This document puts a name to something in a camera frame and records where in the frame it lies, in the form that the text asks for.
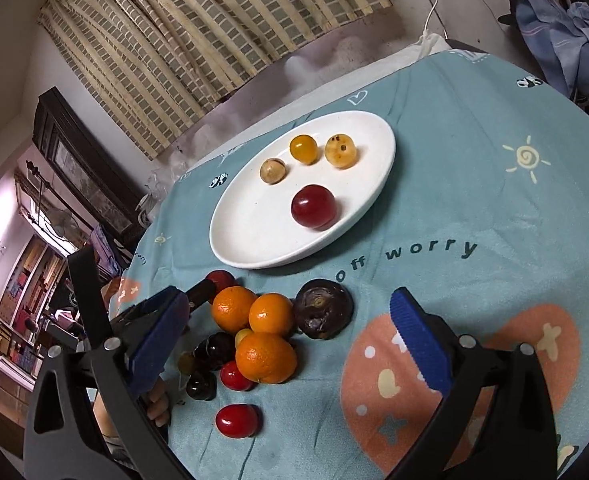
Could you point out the large red plum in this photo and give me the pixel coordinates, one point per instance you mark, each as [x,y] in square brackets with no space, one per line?
[313,206]

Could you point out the small red plum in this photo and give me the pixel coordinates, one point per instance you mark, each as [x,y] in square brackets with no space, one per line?
[220,279]

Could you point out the small dark round grape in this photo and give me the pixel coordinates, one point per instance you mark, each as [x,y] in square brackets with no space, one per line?
[201,386]

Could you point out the beige round fruit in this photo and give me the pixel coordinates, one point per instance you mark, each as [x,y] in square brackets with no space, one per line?
[273,170]

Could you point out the orange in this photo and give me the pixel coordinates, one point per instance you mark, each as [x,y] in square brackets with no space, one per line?
[265,357]
[233,308]
[271,314]

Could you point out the small yellow-orange round fruit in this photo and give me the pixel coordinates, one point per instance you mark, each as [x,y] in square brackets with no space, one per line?
[303,149]

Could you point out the dark brown wrinkled passion fruit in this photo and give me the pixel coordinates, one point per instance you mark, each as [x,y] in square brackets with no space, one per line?
[323,309]

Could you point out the oval red tomato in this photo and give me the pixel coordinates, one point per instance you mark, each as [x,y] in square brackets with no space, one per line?
[238,420]

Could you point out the dark wooden stand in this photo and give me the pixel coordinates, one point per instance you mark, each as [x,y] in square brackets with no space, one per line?
[39,180]

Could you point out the small red cherry tomato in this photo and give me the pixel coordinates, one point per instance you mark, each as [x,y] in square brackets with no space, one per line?
[233,377]

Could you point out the person's left hand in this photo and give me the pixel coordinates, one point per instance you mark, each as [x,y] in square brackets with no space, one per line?
[159,405]

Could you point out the teal printed tablecloth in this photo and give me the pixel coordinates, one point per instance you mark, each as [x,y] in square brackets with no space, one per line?
[449,200]

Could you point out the dark purple plum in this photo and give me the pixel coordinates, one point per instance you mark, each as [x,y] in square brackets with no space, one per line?
[214,350]

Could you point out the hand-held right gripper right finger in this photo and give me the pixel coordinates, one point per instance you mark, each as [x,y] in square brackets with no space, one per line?
[419,345]

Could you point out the checked beige curtain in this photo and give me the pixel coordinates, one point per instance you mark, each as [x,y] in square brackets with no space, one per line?
[199,35]

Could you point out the clear plastic bag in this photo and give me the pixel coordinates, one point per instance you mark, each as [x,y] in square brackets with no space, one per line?
[162,185]

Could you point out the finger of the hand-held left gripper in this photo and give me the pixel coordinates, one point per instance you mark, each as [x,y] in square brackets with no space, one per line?
[202,291]

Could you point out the blue clothes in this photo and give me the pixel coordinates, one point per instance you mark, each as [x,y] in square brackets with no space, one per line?
[559,35]

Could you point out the white oval plate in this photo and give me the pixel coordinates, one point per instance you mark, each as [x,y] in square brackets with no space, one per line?
[254,230]

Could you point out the spotted yellow round fruit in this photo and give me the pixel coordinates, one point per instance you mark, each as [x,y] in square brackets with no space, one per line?
[341,150]

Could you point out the dark framed picture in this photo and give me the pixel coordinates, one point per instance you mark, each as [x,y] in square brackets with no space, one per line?
[74,160]

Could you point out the small yellow-green grape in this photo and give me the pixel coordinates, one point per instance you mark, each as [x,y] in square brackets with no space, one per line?
[243,335]

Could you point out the standing fan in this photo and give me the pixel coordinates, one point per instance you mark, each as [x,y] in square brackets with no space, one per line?
[63,222]

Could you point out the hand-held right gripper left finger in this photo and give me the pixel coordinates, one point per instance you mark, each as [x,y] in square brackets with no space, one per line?
[158,342]

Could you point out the bookshelf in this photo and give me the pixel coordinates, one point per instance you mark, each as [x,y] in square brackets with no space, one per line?
[24,310]

